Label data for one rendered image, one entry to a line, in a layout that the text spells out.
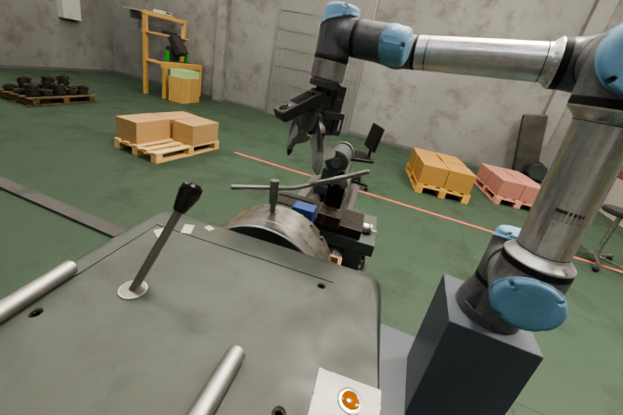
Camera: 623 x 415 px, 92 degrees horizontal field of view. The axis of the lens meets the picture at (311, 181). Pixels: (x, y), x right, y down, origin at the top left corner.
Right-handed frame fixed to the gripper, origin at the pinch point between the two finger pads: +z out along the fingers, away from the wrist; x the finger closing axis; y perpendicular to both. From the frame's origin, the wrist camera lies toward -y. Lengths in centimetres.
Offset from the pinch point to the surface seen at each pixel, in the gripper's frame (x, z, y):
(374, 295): -33.7, 10.6, -3.3
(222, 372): -37.0, 9.4, -30.2
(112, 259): -11.2, 12.0, -38.6
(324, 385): -42.1, 11.1, -19.8
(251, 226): -4.7, 13.4, -12.4
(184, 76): 770, 64, 150
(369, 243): 13, 41, 55
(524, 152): 195, 40, 727
